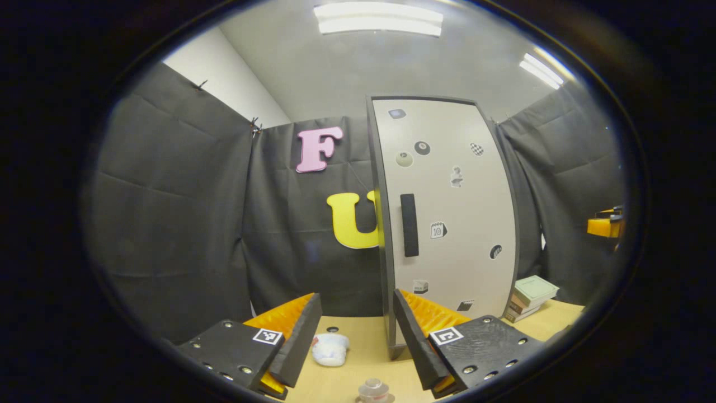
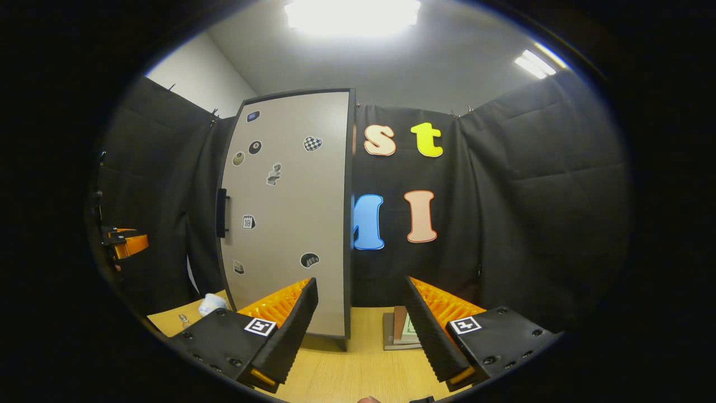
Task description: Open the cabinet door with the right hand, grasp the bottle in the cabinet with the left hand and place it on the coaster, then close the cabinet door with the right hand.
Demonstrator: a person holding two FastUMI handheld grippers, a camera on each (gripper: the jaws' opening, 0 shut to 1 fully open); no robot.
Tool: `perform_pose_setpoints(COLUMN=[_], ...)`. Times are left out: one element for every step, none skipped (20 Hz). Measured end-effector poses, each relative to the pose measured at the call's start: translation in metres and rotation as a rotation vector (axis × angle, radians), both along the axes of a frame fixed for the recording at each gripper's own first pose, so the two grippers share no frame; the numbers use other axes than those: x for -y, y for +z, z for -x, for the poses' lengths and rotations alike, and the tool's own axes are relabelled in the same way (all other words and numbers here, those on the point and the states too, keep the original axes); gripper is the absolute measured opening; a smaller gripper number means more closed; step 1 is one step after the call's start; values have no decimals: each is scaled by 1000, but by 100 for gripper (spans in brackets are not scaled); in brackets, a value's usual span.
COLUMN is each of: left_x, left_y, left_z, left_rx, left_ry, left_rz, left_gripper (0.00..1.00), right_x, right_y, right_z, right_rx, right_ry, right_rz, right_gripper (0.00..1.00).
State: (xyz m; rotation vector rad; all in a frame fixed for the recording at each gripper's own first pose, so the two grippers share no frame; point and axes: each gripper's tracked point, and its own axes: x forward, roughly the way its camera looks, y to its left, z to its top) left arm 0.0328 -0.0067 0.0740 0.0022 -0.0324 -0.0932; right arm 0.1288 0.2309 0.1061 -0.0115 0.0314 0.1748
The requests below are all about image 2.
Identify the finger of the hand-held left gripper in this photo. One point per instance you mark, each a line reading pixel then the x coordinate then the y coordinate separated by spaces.
pixel 134 244

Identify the brown book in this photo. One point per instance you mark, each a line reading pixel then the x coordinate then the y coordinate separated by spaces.
pixel 400 324

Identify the small ceiling lamp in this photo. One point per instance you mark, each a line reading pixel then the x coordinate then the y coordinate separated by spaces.
pixel 534 64

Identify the dark grey cabinet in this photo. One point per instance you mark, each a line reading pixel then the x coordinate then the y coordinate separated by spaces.
pixel 351 168

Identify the clear plastic bottle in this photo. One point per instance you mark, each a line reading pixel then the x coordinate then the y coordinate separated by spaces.
pixel 183 320

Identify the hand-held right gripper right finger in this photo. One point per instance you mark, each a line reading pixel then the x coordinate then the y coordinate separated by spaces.
pixel 428 336

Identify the white crumpled bundle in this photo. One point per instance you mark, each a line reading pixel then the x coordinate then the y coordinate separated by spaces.
pixel 211 305

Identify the black backdrop cloth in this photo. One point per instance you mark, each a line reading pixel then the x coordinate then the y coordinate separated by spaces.
pixel 531 224

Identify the large ceiling lamp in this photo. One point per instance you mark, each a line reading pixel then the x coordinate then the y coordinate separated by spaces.
pixel 352 17

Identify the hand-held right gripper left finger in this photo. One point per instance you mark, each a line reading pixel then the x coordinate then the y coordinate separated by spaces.
pixel 293 330

